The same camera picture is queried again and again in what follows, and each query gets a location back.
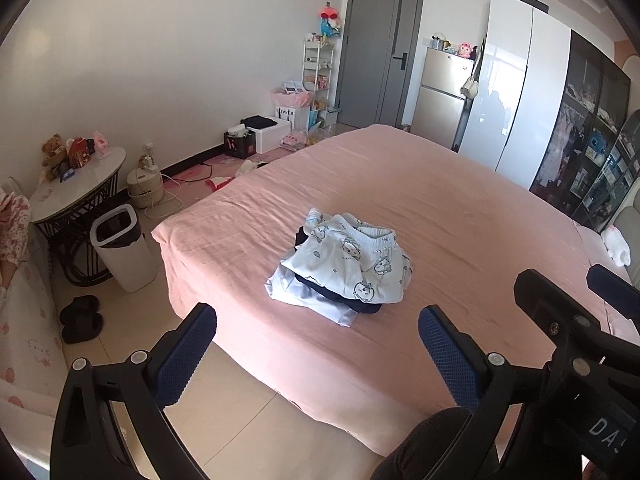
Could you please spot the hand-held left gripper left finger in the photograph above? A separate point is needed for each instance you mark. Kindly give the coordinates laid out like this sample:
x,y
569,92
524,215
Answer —
x,y
185,355

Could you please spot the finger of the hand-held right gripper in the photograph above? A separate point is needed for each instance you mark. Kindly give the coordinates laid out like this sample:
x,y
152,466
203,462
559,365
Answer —
x,y
607,282
550,310

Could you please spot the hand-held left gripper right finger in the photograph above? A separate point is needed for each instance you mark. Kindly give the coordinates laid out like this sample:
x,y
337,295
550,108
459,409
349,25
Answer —
x,y
447,355

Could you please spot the white garment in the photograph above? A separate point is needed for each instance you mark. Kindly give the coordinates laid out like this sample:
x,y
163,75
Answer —
x,y
285,287

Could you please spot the blue cartoon print pajama pants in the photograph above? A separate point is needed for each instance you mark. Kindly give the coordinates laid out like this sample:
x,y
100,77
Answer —
x,y
345,260

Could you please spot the pink pillow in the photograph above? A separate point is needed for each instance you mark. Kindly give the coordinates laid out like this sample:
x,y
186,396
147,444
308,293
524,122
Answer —
x,y
592,247

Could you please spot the white plush toy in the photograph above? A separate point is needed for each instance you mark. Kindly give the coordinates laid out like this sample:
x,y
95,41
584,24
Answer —
x,y
616,245

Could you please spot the grey padded headboard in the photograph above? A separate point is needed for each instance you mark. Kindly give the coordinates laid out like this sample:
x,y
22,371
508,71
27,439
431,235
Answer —
x,y
630,230

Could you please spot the person's leg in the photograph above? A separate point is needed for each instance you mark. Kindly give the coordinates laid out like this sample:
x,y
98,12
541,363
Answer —
x,y
440,440

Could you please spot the black slipper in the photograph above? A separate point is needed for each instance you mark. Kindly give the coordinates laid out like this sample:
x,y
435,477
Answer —
x,y
82,330
80,306

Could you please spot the white trash bin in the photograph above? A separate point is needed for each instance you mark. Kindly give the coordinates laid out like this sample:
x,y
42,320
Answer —
x,y
127,255

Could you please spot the dark glass door wardrobe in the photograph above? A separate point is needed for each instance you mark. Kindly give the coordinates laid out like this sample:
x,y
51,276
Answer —
x,y
590,135

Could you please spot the bed with pink sheet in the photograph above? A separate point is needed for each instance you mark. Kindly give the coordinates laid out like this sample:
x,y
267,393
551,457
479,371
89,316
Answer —
x,y
450,200

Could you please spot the white printed blanket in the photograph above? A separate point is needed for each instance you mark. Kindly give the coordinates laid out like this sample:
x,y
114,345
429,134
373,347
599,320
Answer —
x,y
30,335

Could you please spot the cream humidifier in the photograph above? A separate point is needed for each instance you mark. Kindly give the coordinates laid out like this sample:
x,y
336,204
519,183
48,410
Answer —
x,y
145,187

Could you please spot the pink floor mat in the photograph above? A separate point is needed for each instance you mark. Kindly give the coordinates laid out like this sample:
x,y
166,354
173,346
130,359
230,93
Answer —
x,y
210,166

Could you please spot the round marble side table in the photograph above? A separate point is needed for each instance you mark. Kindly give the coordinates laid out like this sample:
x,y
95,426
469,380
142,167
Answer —
x,y
90,180

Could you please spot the white glossy wardrobe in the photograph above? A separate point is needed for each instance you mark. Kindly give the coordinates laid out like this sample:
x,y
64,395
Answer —
x,y
515,90

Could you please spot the red gift box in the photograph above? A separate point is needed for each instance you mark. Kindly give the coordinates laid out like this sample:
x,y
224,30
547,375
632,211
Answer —
x,y
80,152

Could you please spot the white storage box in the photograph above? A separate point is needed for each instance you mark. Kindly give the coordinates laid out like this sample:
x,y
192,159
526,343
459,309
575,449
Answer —
x,y
272,140

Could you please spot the silver fridge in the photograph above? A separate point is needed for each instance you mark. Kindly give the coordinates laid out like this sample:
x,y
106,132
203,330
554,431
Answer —
x,y
440,100

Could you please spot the white hanging bag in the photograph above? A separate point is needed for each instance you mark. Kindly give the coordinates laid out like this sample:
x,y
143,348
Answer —
x,y
469,85

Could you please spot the black folded cloth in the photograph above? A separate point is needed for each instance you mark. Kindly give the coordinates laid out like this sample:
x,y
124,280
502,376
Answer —
x,y
260,121

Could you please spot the brown teddy bear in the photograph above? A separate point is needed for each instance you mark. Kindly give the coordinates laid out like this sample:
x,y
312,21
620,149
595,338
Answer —
x,y
52,147

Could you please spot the white paper bag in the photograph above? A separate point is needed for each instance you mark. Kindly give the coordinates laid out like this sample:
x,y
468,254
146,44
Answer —
x,y
292,117

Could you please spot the pink plush doll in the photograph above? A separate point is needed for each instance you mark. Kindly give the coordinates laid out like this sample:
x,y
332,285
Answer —
x,y
466,50

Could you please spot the pink gift bags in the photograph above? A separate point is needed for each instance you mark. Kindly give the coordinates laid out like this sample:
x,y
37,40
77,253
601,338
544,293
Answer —
x,y
292,97

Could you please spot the white plush on fridge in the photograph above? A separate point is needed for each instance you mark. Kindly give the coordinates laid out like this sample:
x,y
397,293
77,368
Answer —
x,y
439,40

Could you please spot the grey door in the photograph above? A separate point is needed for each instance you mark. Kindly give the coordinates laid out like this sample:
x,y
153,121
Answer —
x,y
375,55

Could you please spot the white shelf rack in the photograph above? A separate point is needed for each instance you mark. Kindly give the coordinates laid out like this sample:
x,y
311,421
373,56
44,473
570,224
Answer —
x,y
317,75

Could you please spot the red and blue wall plush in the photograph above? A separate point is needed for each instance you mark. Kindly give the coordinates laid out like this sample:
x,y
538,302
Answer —
x,y
330,20

